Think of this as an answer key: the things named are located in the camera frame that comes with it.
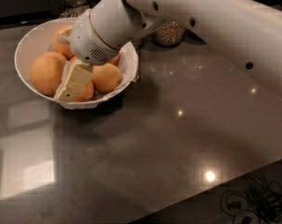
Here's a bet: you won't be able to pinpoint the glass jar far left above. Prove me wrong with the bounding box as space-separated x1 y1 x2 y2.
60 0 89 18

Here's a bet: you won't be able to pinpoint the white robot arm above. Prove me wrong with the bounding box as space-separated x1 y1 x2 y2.
58 0 282 99

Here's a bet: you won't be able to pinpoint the glass jar light grains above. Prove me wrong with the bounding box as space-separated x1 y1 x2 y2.
152 21 186 48

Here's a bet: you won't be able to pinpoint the black cable bundle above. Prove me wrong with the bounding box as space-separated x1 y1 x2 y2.
219 173 282 224

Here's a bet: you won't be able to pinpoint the glass jar mixed grains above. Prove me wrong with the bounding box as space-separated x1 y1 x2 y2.
130 38 143 50

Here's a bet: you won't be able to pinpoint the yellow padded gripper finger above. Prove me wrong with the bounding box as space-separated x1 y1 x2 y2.
54 62 93 103
55 24 73 45

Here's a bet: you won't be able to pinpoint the white bowl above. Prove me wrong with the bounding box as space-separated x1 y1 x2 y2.
14 18 138 109

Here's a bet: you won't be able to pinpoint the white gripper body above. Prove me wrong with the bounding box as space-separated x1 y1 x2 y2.
70 9 119 65

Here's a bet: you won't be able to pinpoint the large left orange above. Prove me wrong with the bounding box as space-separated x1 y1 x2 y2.
29 55 66 97

